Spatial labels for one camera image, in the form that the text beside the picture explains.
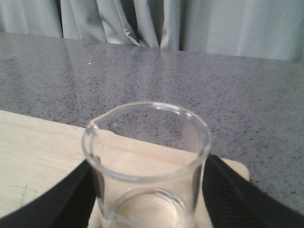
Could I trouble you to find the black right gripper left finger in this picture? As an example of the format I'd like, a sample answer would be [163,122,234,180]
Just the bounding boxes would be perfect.
[0,161,95,228]

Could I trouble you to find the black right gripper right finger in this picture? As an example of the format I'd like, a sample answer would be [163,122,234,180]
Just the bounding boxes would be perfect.
[203,155,304,228]

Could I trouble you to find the clear glass measuring beaker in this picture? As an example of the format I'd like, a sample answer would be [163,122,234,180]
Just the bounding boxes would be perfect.
[82,102,211,228]

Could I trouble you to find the light wooden cutting board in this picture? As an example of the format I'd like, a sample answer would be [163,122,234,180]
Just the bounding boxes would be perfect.
[0,109,250,228]

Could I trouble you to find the grey pleated curtain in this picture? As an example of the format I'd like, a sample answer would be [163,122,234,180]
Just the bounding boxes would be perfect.
[0,0,304,61]

